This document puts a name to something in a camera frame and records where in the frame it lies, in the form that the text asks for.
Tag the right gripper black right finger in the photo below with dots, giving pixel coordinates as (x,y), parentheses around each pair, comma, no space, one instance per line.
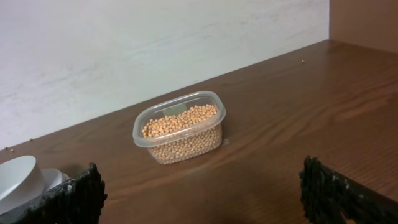
(329,197)

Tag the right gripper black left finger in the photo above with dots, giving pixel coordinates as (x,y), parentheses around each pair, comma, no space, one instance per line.
(75,201)

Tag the white digital kitchen scale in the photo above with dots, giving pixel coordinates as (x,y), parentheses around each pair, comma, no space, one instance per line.
(53,178)

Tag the white bowl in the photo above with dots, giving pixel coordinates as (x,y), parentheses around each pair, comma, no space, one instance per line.
(21,181)

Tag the clear plastic soybean container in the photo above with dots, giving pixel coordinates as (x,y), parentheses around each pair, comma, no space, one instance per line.
(181,128)

